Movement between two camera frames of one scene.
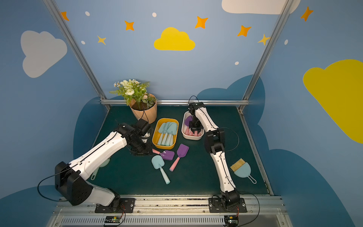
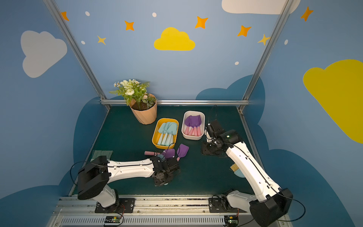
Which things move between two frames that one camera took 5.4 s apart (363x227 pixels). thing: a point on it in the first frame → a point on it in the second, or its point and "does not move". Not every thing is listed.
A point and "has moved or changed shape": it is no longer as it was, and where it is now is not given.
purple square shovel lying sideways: (167, 154) does not move
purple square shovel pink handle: (182, 152) does not move
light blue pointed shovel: (161, 131) does not move
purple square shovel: (201, 133) has moved or changed shape
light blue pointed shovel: (172, 130) does not move
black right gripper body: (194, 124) → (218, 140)
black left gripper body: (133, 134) → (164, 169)
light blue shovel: (172, 127) does not move
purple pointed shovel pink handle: (188, 119) does not move
